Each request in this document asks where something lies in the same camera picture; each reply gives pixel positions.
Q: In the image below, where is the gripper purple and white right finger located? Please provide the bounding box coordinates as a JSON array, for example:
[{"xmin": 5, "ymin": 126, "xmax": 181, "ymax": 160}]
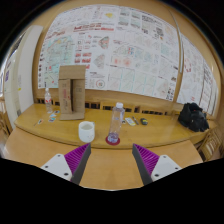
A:
[{"xmin": 132, "ymin": 144, "xmax": 181, "ymax": 185}]

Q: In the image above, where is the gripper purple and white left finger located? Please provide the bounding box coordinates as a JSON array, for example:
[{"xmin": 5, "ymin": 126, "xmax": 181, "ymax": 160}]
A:
[{"xmin": 42, "ymin": 143, "xmax": 91, "ymax": 185}]

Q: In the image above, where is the clear plastic water bottle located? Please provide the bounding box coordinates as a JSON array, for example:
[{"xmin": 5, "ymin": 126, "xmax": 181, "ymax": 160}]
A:
[{"xmin": 108, "ymin": 102, "xmax": 125, "ymax": 139}]

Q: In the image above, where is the white ceramic mug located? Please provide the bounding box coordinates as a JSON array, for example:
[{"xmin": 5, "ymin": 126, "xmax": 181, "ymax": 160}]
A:
[{"xmin": 78, "ymin": 121, "xmax": 95, "ymax": 143}]

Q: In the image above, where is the red round coaster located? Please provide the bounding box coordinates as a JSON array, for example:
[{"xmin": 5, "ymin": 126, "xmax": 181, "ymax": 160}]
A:
[{"xmin": 105, "ymin": 136, "xmax": 120, "ymax": 146}]

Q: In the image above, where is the small dark round object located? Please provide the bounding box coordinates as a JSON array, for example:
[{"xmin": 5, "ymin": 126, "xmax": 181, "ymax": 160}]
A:
[{"xmin": 140, "ymin": 118, "xmax": 148, "ymax": 125}]

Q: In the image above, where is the white card on table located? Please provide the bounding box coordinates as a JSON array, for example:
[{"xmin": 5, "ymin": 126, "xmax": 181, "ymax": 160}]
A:
[{"xmin": 125, "ymin": 118, "xmax": 136, "ymax": 126}]

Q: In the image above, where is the wooden chair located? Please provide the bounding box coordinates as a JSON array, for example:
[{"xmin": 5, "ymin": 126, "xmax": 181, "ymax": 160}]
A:
[{"xmin": 198, "ymin": 128, "xmax": 222, "ymax": 162}]

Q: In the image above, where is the black backpack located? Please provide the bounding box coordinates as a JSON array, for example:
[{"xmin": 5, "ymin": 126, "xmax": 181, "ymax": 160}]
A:
[{"xmin": 178, "ymin": 103, "xmax": 209, "ymax": 132}]

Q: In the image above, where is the small bottle with red label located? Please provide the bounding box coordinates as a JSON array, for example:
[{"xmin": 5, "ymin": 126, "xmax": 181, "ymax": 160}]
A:
[{"xmin": 45, "ymin": 88, "xmax": 52, "ymax": 113}]

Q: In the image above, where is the brown cardboard box stand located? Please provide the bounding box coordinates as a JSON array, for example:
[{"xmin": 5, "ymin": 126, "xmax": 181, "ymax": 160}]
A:
[{"xmin": 58, "ymin": 65, "xmax": 86, "ymax": 120}]

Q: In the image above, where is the white standing air conditioner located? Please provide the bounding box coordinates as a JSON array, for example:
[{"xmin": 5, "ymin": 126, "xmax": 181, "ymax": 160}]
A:
[{"xmin": 4, "ymin": 25, "xmax": 43, "ymax": 128}]

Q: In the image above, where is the right wall poster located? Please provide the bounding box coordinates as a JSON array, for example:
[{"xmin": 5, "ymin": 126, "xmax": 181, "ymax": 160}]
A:
[{"xmin": 177, "ymin": 35, "xmax": 218, "ymax": 115}]

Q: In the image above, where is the large left wall poster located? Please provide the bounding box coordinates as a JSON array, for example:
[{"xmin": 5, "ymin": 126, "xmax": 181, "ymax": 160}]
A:
[{"xmin": 38, "ymin": 5, "xmax": 179, "ymax": 101}]

